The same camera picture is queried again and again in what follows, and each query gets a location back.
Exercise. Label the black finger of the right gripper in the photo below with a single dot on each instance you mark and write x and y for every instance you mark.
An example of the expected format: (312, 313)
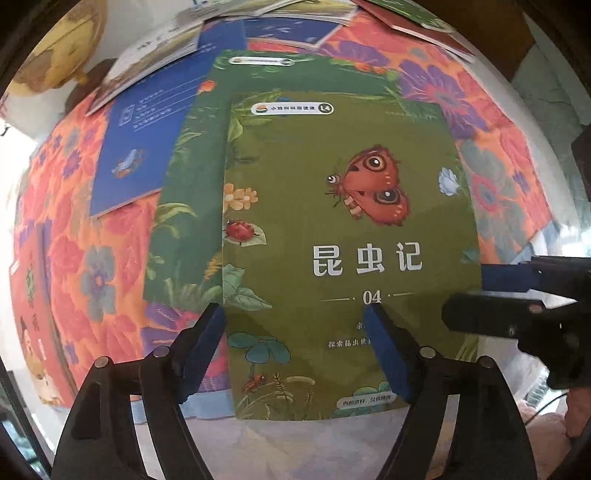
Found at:
(512, 275)
(504, 317)

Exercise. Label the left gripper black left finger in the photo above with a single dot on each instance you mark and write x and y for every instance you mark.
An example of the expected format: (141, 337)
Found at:
(99, 439)

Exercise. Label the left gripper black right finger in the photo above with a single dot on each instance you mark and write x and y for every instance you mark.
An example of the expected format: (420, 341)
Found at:
(489, 439)

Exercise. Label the green insect book number 04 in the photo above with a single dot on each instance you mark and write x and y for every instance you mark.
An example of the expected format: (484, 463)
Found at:
(307, 364)

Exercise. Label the blue bird cover book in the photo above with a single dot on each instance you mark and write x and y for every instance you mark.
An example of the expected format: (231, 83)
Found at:
(144, 124)

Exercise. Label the person's right hand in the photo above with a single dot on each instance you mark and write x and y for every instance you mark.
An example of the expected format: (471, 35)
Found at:
(551, 434)

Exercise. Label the orange red children's book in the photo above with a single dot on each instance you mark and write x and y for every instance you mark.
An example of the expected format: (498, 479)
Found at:
(36, 329)

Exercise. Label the floral orange table cloth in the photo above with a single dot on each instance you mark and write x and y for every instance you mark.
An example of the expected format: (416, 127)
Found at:
(95, 269)

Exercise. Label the green insect book underneath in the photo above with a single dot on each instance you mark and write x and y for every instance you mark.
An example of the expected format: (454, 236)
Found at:
(194, 184)

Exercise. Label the red cover book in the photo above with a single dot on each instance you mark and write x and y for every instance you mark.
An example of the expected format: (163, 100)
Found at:
(412, 19)

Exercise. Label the yellow antique globe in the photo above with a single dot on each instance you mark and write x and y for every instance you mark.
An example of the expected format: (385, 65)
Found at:
(63, 52)

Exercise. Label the dark blue book behind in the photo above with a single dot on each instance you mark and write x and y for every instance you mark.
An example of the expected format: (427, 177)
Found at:
(303, 24)

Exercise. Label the white cover picture book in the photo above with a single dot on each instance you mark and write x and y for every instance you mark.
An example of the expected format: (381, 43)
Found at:
(168, 43)

